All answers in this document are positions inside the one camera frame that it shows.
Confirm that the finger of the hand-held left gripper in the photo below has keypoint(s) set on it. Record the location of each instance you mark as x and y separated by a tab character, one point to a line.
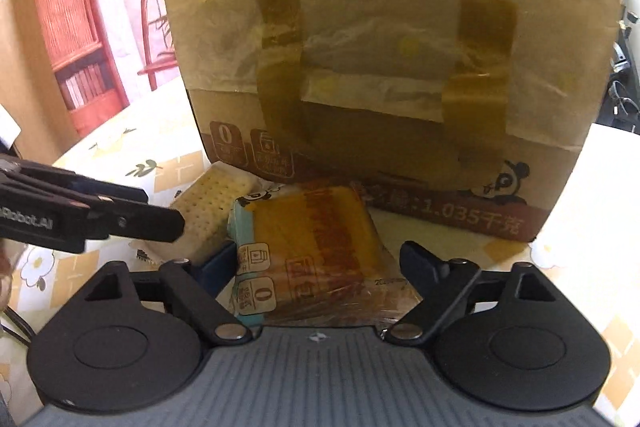
150	222
60	187

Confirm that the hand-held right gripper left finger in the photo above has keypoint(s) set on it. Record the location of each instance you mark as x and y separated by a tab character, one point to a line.
215	272

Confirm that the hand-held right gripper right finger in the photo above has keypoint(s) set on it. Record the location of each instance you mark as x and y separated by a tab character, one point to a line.
420	267

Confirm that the cracker packet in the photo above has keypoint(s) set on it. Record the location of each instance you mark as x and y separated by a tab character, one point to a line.
210	202

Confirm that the teal panda cake packet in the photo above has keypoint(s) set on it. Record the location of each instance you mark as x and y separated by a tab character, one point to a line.
310	247

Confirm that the cardboard box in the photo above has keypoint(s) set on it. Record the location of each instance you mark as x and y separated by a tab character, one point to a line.
390	32

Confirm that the printed backdrop cloth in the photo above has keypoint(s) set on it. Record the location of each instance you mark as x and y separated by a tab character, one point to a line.
75	32

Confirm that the floral checkered tablecloth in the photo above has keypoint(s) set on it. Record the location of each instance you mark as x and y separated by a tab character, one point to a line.
590	207

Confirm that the black exercise bike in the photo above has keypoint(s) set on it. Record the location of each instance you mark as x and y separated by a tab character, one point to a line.
625	57

